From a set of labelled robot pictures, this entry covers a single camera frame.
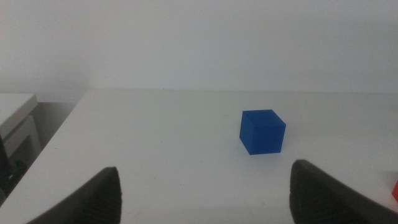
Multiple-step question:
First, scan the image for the white side furniture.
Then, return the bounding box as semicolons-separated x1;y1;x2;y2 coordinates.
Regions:
0;93;42;158

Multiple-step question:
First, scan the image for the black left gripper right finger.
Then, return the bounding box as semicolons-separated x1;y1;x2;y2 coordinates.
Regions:
289;159;398;224

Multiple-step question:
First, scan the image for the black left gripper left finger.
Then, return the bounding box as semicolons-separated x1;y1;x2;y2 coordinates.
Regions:
26;166;122;224

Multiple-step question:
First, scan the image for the blue cube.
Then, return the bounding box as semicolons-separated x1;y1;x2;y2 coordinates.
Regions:
239;109;287;156

